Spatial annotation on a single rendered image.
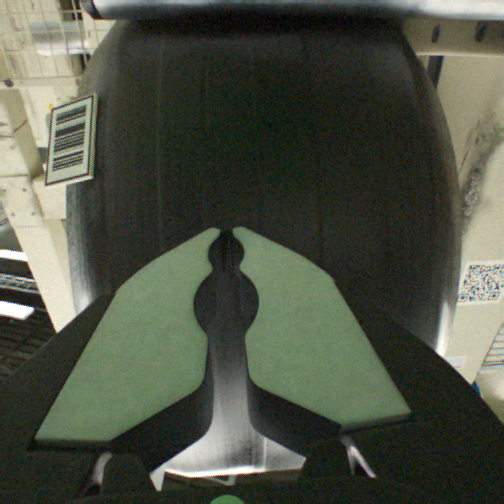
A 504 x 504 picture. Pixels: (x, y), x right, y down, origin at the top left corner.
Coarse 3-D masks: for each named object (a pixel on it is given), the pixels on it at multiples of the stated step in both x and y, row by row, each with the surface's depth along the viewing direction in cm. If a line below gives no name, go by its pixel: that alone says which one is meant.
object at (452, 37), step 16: (416, 32) 44; (432, 32) 40; (448, 32) 37; (464, 32) 35; (480, 32) 33; (496, 32) 31; (416, 48) 44; (432, 48) 40; (448, 48) 38; (464, 48) 35; (480, 48) 33; (496, 48) 31
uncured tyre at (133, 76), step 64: (128, 64) 23; (192, 64) 22; (256, 64) 23; (320, 64) 23; (384, 64) 23; (128, 128) 21; (192, 128) 21; (256, 128) 21; (320, 128) 21; (384, 128) 22; (448, 128) 26; (128, 192) 21; (192, 192) 20; (256, 192) 21; (320, 192) 21; (384, 192) 21; (448, 192) 23; (128, 256) 21; (320, 256) 21; (384, 256) 21; (448, 256) 23; (448, 320) 25; (192, 448) 26; (256, 448) 27
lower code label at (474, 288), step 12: (468, 264) 44; (480, 264) 44; (492, 264) 44; (468, 276) 45; (480, 276) 45; (492, 276) 46; (468, 288) 46; (480, 288) 46; (492, 288) 47; (468, 300) 47; (480, 300) 48; (492, 300) 48
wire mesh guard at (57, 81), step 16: (0, 32) 61; (16, 32) 62; (32, 32) 62; (80, 32) 62; (96, 32) 62; (80, 48) 64; (0, 80) 65; (16, 80) 65; (32, 80) 65; (48, 80) 65; (64, 80) 65; (80, 80) 66
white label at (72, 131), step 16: (96, 96) 22; (64, 112) 23; (80, 112) 22; (96, 112) 22; (64, 128) 23; (80, 128) 22; (48, 144) 23; (64, 144) 22; (80, 144) 22; (48, 160) 22; (64, 160) 22; (80, 160) 21; (48, 176) 22; (64, 176) 22; (80, 176) 21
